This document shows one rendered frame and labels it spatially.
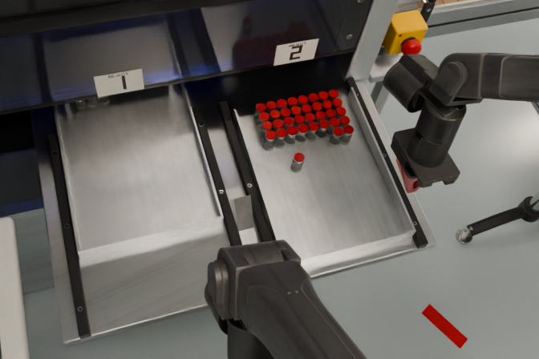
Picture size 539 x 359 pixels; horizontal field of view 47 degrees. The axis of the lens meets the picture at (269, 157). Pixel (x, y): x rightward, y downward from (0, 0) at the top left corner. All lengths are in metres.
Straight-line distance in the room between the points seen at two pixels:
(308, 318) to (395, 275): 1.65
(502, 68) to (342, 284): 1.40
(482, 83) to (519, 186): 1.69
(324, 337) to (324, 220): 0.70
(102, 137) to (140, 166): 0.10
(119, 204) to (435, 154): 0.59
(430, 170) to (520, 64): 0.22
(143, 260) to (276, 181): 0.29
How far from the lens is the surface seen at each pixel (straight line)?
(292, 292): 0.55
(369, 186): 1.24
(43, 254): 1.76
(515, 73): 0.81
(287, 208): 1.18
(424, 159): 0.92
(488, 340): 2.20
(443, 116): 0.86
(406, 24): 1.31
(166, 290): 1.12
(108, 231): 1.16
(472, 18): 1.59
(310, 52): 1.23
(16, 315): 1.22
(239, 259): 0.59
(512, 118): 2.66
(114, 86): 1.16
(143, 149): 1.23
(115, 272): 1.13
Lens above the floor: 1.94
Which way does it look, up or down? 59 degrees down
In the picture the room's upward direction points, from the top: 12 degrees clockwise
